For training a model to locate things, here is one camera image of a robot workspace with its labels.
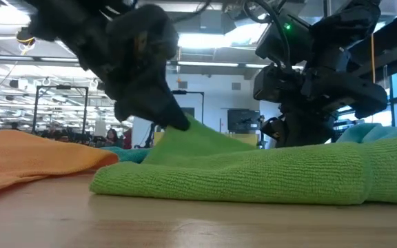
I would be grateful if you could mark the long ceiling light bar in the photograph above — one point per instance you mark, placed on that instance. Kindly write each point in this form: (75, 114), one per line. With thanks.
(29, 59)

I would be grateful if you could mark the green microfiber towel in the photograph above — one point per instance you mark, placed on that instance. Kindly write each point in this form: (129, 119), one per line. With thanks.
(236, 172)

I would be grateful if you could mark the teal microfiber towel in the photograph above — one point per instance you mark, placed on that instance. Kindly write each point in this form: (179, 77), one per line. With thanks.
(129, 155)

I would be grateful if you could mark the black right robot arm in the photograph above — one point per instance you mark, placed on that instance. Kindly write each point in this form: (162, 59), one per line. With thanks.
(343, 20)

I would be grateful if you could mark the light blue microfiber towel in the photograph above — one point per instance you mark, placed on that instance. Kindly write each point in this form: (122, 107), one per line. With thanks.
(374, 132)

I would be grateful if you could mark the black metal gantry frame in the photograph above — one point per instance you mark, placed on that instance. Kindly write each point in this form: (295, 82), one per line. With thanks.
(184, 92)
(60, 87)

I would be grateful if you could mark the orange microfiber towel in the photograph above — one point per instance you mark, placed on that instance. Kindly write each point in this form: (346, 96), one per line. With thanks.
(40, 155)

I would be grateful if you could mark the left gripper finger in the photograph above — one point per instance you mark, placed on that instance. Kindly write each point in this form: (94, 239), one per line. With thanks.
(134, 105)
(169, 110)

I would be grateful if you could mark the person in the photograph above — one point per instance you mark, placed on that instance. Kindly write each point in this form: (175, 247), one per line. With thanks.
(112, 136)
(127, 139)

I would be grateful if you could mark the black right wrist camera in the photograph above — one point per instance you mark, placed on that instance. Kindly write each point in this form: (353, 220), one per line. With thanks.
(276, 84)

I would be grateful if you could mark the black wall equipment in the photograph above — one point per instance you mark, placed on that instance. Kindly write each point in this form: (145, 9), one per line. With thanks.
(243, 118)

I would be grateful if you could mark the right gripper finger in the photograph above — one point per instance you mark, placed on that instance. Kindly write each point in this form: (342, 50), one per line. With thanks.
(274, 128)
(308, 129)

